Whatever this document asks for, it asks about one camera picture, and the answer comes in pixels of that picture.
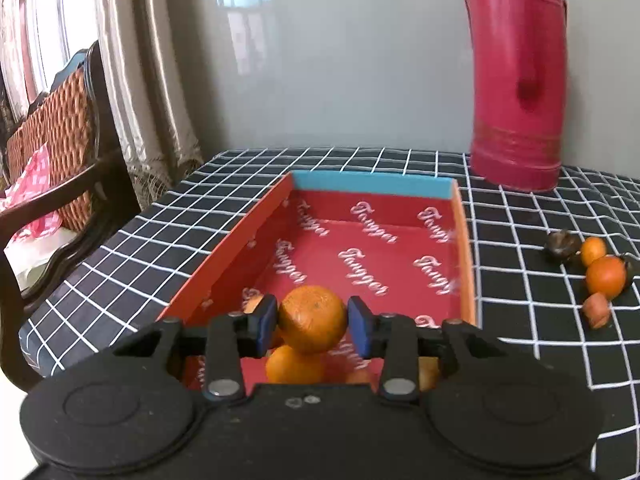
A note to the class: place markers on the black white checked tablecloth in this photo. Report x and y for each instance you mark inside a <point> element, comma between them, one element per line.
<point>522,297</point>

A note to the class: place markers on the large front orange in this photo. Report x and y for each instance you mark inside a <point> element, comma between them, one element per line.
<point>312,319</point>

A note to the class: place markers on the red thermos flask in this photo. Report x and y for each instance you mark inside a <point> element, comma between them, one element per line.
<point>520,73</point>

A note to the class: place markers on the carrot chunk in box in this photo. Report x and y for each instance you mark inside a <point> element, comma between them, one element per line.
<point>252,303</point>

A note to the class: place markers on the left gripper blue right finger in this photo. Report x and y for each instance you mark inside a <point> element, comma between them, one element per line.
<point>391,338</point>

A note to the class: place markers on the dark mangosteen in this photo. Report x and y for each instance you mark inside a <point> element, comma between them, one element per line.
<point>631,264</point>
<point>561,246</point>

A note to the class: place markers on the dark mangosteen right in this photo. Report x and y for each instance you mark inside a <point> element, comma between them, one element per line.
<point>631,264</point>

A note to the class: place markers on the dark mangosteen left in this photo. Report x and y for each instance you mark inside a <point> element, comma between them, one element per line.
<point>561,246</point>

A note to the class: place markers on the pink plastic bag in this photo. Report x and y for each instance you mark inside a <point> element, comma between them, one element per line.
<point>33,181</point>

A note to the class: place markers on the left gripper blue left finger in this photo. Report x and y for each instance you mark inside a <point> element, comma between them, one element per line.
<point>231,338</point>

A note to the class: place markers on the wicker wooden chair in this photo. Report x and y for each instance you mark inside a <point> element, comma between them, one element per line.
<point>91,190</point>

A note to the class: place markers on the small orange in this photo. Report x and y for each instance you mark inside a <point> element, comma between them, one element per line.
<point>288,366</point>
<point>593,248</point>

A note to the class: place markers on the beige curtain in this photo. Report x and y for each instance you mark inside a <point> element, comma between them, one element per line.
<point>143,83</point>

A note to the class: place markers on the colourful cardboard box tray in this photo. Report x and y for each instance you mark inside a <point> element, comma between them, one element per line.
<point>400,243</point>

